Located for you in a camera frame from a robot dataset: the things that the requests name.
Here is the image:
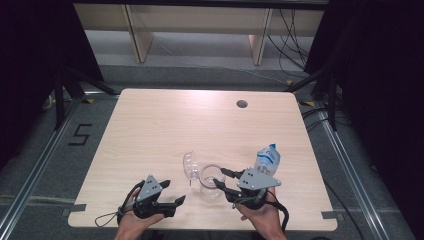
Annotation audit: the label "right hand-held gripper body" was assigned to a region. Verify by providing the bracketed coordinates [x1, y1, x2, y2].
[226, 167, 282, 211]

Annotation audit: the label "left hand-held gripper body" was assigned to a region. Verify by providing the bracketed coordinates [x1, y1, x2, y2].
[133, 174, 178, 219]

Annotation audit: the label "clear jar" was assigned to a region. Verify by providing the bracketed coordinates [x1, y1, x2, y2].
[198, 163, 228, 201]

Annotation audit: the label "plastic water bottle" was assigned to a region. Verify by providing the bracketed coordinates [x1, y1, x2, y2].
[253, 143, 282, 178]

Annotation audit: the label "clear jar lid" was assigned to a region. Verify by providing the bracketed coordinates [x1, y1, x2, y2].
[182, 150, 201, 187]

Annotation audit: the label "person's right hand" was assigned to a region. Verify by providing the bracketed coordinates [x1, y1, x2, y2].
[234, 186, 285, 240]

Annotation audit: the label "person's left hand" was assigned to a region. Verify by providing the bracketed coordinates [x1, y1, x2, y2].
[114, 188, 166, 240]

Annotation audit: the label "black metal stand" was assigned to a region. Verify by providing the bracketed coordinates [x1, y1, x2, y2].
[54, 66, 118, 131]
[284, 66, 338, 132]

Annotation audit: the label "light wooden shelf unit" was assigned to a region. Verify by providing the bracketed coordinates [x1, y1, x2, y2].
[73, 3, 326, 66]

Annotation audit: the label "black curtain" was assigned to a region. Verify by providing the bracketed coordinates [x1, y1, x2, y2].
[304, 0, 424, 234]
[0, 0, 104, 168]

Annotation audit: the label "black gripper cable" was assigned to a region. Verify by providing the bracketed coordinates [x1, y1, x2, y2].
[116, 179, 146, 224]
[266, 199, 290, 234]

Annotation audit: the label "thin grey cord loop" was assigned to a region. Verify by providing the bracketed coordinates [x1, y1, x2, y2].
[94, 211, 123, 228]

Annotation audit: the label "black floor cables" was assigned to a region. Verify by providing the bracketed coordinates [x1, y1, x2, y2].
[301, 106, 351, 133]

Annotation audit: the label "aluminium floor rail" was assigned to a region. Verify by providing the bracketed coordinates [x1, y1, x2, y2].
[316, 101, 389, 240]
[0, 96, 83, 231]

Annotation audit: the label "tangle of black cables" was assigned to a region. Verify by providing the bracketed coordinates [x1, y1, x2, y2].
[268, 8, 311, 79]

